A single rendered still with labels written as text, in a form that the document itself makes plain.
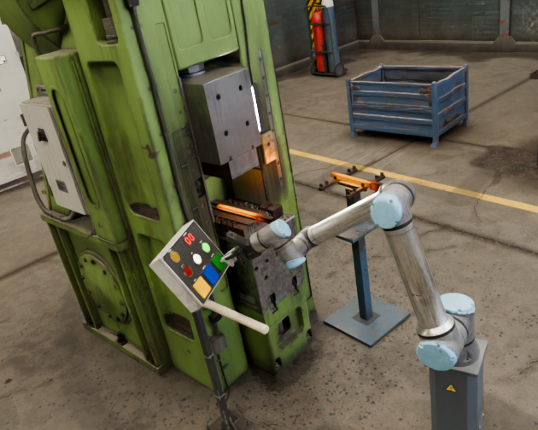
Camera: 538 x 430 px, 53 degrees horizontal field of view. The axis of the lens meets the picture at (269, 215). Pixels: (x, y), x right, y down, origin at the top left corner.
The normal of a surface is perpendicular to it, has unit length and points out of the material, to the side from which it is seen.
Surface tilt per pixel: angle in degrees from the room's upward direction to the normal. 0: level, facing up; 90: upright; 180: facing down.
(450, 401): 90
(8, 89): 90
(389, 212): 83
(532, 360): 0
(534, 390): 0
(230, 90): 90
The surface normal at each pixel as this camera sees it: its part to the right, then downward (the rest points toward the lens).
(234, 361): 0.73, 0.19
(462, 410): -0.48, 0.46
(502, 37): -0.75, 0.40
